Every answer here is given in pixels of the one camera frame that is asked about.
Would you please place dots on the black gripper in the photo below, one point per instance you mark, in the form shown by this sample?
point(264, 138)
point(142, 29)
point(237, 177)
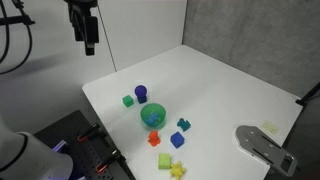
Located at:
point(78, 15)

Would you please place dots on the dark blue block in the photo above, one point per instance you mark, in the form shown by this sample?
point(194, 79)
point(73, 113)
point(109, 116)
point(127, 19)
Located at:
point(183, 124)

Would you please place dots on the green bowl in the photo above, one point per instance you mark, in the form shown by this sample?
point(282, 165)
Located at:
point(153, 115)

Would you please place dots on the blue plush toy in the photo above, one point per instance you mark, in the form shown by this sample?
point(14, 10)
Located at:
point(153, 118)

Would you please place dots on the blue cylinder block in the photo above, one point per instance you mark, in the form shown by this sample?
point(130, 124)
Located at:
point(140, 90)

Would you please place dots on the small dark blue cube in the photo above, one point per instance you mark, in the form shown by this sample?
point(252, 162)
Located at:
point(142, 99)

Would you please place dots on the black mounting bar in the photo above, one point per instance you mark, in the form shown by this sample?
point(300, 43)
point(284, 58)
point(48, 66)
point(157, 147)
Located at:
point(16, 21)

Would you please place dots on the black perforated base board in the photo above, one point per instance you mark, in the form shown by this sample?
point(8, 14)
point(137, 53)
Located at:
point(78, 146)

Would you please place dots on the red block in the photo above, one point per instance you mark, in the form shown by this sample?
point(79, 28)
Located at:
point(154, 138)

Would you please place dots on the lime green cube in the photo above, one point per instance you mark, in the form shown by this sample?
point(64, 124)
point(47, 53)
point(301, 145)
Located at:
point(164, 161)

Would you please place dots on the yellow star block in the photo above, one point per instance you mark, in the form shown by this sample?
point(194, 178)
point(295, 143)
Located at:
point(177, 170)

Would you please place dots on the grey metal mounting plate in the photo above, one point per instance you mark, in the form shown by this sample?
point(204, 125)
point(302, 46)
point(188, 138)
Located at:
point(265, 149)

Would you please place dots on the black pole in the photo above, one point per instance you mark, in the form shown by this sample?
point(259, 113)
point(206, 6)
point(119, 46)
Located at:
point(310, 94)

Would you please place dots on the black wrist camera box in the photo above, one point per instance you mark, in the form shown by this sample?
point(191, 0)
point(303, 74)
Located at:
point(92, 30)

